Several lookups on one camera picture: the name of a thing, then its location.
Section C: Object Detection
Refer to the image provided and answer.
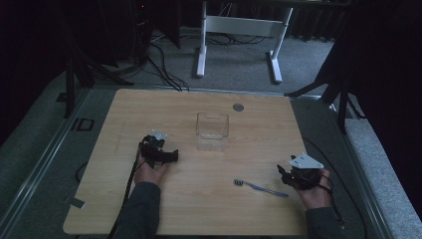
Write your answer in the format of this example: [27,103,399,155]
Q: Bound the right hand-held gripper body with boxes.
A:
[284,152,324,191]

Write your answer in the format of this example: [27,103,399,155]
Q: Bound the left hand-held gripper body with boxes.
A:
[138,128,173,169]

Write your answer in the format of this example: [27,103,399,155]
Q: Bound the blue toothbrush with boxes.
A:
[233,178,290,198]

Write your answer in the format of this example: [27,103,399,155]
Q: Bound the clear plastic container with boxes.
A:
[195,112,230,152]

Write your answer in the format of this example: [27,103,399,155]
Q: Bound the person's left hand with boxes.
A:
[133,154,171,187]

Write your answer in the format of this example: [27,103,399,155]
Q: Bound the person's right hand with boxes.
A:
[294,168,333,211]

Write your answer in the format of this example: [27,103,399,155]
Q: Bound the black tripod stand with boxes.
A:
[59,19,135,120]
[283,56,367,135]

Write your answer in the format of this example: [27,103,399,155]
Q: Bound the grey tape strip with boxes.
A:
[63,196,87,210]

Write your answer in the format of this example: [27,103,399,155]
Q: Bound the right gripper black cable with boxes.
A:
[317,173,346,227]

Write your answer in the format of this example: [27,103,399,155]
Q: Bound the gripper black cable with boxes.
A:
[106,145,143,239]
[317,173,346,227]

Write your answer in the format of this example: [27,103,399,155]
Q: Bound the thin black cable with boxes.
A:
[75,160,90,184]
[302,136,370,239]

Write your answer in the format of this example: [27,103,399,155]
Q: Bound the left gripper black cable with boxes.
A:
[106,145,143,239]

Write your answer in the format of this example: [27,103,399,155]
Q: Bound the black floor cables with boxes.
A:
[130,31,268,93]

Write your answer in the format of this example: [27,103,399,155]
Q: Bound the white metal desk frame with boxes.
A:
[195,0,295,85]

